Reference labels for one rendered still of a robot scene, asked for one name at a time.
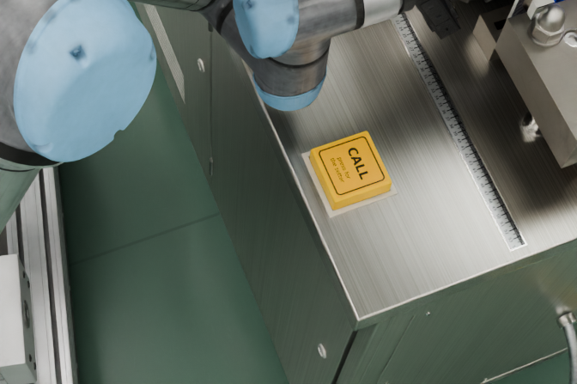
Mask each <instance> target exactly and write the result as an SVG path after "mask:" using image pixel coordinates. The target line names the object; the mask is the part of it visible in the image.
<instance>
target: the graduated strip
mask: <svg viewBox="0 0 577 384"><path fill-rule="evenodd" d="M391 21H392V24H393V26H394V27H395V29H396V31H397V33H398V36H399V38H400V39H401V41H402V43H403V45H404V47H405V49H406V51H407V52H408V54H409V56H410V59H411V61H412V63H413V65H414V66H415V68H416V71H417V73H418V75H419V76H420V78H421V79H422V82H423V84H424V86H425V88H426V90H427V91H428V94H429V96H430V98H431V100H432V102H433V103H434V105H435V107H436V109H437V111H438V113H439V115H440V117H441V119H442V121H443V123H444V125H445V127H446V129H447V130H448V132H449V134H450V136H451V138H452V140H453V142H454V144H455V146H456V148H457V150H458V152H459V154H460V156H461V158H462V159H463V161H464V163H465V165H466V167H467V169H468V171H469V173H470V175H471V178H472V179H473V181H474V183H475V185H476V187H477V189H478V191H479V192H480V194H481V196H482V198H483V201H484V203H485V204H486V206H487V208H488V210H489V213H490V214H491V216H492V217H493V219H494V221H495V224H496V226H497V228H498V229H499V231H500V233H501V236H502V238H503V240H504V241H505V242H506V244H507V247H508V249H509V251H510V252H511V251H513V250H516V249H518V248H521V247H524V246H527V243H526V241H525V238H524V236H523V235H522V234H521V232H520V230H519V227H518V225H517V223H516V222H515V220H514V218H513V216H512V214H511V212H510V210H509V209H508V207H507V204H506V202H505V200H504V199H503V197H502V195H501V193H500V191H499V189H498V187H497V185H496V183H495V182H494V180H493V178H492V176H491V174H490V172H489V170H488V168H487V166H486V164H485V163H484V161H483V158H482V157H481V155H480V153H479V151H478V149H477V146H476V145H475V144H474V142H473V140H472V138H471V135H470V133H469V132H468V130H467V128H466V127H465V124H464V122H463V120H462V119H461V117H460V115H459V112H458V110H457V109H456V107H455V106H454V104H453V102H452V99H451V97H450V95H449V94H448V92H447V91H446V88H445V86H444V84H443V82H442V80H441V79H440V76H439V74H438V73H437V71H436V69H435V67H434V65H433V63H432V61H431V59H430V57H429V55H428V54H427V52H426V50H425V48H424V46H423V44H422V42H421V40H420V38H419V37H418V35H417V33H416V30H415V29H414V27H413V25H412V23H411V21H410V19H409V17H408V16H407V14H406V12H404V13H401V14H398V15H397V16H396V17H394V18H392V19H391Z"/></svg>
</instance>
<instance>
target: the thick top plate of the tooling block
mask: <svg viewBox="0 0 577 384"><path fill-rule="evenodd" d="M554 4H558V5H560V6H561V7H562V8H563V9H564V11H565V15H566V18H565V22H564V31H563V32H562V38H561V40H560V41H559V43H558V44H556V45H555V46H552V47H542V46H538V45H537V44H535V43H534V42H533V41H532V40H531V39H530V37H529V35H528V32H527V30H528V26H529V24H530V23H531V21H532V20H533V19H532V20H531V19H530V17H529V16H528V14H527V13H524V14H521V15H516V16H513V17H510V18H507V21H506V23H505V25H504V28H503V29H502V31H501V34H500V37H499V39H498V40H497V42H496V45H495V50H496V52H497V53H498V55H499V57H500V59H501V61H502V62H503V64H504V66H505V68H506V69H507V72H508V74H509V75H510V77H511V78H512V80H513V83H514V84H515V86H516V88H517V90H518V91H519V93H520V95H521V97H522V99H523V101H524V102H525V104H526V106H527V108H528V109H529V111H530V113H531V115H532V117H533V118H534V120H535V122H536V124H537V125H538V128H539V130H540V131H541V132H542V134H543V136H544V139H545V140H546V142H547V144H548V145H549V147H550V149H551V151H552V153H553V155H554V156H555V158H556V160H557V162H558V164H559V165H560V167H561V168H565V167H567V166H570V165H572V164H575V163H577V0H563V1H560V2H558V3H554Z"/></svg>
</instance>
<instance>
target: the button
mask: <svg viewBox="0 0 577 384"><path fill-rule="evenodd" d="M310 161H311V163H312V165H313V168H314V170H315V173H316V174H317V176H318V178H319V182H320V184H321V185H322V187H323V189H324V192H325V195H326V197H327V198H328V201H329V203H330V205H331V208H332V209H333V210H337V209H340V208H342V207H344V206H347V205H350V204H354V203H356V202H359V201H362V200H364V199H367V198H371V197H373V196H376V195H379V194H381V193H384V192H388V191H389V190H390V188H391V185H392V180H391V178H390V176H389V174H388V173H387V171H386V168H385V166H384V163H383V161H382V160H381V158H380V155H379V153H378V151H377V149H376V148H375V146H374V143H373V140H372V138H371V137H370V135H369V133H368V132H367V131H363V132H361V133H358V134H355V135H353V136H350V137H346V138H343V139H340V140H337V141H335V142H332V143H328V144H325V145H322V146H319V147H317V148H314V149H311V153H310Z"/></svg>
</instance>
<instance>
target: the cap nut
mask: <svg viewBox="0 0 577 384"><path fill-rule="evenodd" d="M565 18H566V15H565V11H564V9H563V8H562V7H561V6H560V5H558V4H549V5H547V6H546V7H544V8H543V9H542V11H541V12H538V13H537V14H536V15H535V17H534V19H533V20H532V21H531V23H530V24H529V26H528V30H527V32H528V35H529V37H530V39H531V40H532V41H533V42H534V43H535V44H537V45H538V46H542V47H552V46H555V45H556V44H558V43H559V41H560V40H561V38H562V32H563V31H564V22H565Z"/></svg>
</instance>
